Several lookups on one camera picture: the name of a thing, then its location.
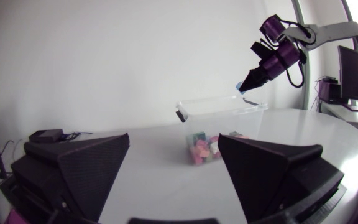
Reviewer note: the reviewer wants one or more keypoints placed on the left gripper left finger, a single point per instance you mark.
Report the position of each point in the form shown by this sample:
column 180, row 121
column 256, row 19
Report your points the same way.
column 85, row 174

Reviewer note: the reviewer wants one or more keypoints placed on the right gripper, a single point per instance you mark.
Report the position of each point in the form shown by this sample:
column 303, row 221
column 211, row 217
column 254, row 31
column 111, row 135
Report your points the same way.
column 283, row 59

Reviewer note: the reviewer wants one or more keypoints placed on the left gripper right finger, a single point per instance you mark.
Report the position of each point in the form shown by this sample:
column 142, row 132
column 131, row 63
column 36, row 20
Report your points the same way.
column 259, row 174

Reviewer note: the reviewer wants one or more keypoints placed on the blue toy brick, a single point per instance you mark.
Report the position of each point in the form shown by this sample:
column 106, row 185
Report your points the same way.
column 240, row 86

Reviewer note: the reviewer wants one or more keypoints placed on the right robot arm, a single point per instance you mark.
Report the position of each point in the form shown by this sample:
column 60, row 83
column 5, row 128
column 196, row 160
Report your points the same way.
column 331, row 32

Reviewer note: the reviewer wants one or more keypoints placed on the clear plastic container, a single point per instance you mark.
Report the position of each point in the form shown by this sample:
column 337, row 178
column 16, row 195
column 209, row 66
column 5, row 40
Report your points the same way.
column 222, row 118

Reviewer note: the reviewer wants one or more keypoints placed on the pile of toy bricks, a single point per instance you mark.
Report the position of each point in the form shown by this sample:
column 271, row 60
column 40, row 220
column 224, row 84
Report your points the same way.
column 210, row 149

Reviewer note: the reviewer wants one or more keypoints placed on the black power brick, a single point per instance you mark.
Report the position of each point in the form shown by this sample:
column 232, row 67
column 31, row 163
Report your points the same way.
column 46, row 136

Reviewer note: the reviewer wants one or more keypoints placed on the pink toy brick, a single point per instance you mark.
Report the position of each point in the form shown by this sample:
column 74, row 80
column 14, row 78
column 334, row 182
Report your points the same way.
column 202, row 148

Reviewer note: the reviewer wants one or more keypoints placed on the green toy brick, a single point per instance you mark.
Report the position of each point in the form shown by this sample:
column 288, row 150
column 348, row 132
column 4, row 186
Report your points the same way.
column 200, row 136

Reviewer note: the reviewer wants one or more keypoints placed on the dark flat screen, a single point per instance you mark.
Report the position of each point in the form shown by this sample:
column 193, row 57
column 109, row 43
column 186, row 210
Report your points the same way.
column 356, row 74

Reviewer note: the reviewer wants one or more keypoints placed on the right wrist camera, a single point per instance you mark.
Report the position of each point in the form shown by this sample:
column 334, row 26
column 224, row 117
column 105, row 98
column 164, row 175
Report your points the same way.
column 261, row 51

